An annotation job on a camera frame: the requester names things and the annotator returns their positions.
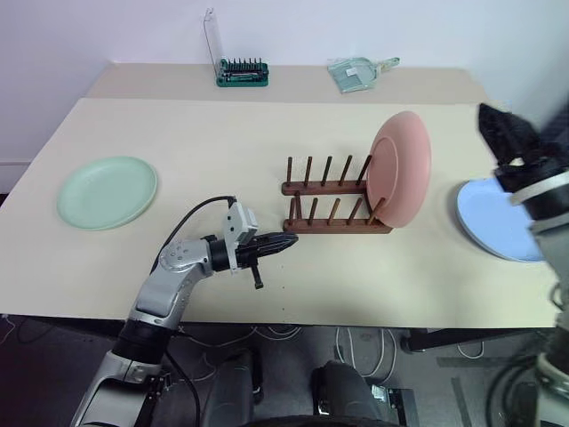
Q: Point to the pink plate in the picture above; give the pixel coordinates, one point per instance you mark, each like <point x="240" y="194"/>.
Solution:
<point x="400" y="171"/>

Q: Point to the wooden dish rack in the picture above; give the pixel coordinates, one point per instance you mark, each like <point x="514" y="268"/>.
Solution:
<point x="331" y="222"/>

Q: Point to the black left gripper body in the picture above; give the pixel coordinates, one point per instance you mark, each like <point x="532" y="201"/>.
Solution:
<point x="247" y="255"/>

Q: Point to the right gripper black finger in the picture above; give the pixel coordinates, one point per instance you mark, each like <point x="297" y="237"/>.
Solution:
<point x="526" y="135"/>
<point x="495" y="126"/>

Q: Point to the dark rounded grey shape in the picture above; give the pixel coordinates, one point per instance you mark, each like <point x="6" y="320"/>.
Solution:
<point x="235" y="387"/>

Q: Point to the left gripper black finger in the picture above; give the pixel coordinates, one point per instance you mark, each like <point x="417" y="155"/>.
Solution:
<point x="280" y="238"/>
<point x="276" y="249"/>

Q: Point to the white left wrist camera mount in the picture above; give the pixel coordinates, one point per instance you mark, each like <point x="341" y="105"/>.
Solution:
<point x="237" y="224"/>

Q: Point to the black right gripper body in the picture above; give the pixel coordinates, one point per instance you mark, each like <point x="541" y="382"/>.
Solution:
<point x="524" y="172"/>

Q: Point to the blue plate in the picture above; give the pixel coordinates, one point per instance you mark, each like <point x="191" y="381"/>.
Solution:
<point x="495" y="222"/>

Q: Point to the dark rounded black shape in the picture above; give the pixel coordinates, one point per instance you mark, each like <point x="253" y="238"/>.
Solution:
<point x="342" y="391"/>

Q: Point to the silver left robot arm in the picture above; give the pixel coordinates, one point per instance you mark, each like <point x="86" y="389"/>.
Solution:
<point x="163" y="294"/>

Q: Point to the green dustpan in plastic bag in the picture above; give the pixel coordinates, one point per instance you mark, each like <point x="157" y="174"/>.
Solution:
<point x="353" y="74"/>

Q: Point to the green screwdriver bit set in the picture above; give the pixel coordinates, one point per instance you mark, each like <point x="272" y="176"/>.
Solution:
<point x="243" y="74"/>

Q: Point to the clear plastic lid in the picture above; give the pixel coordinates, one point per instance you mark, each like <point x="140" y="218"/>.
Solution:
<point x="214" y="37"/>

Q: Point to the green plate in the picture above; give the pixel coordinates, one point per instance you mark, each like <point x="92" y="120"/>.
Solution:
<point x="107" y="192"/>

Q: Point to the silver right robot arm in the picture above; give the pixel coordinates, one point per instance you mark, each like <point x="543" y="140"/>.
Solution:
<point x="553" y="253"/>

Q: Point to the black table frame bar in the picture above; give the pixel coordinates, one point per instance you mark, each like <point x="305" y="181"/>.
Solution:
<point x="467" y="339"/>

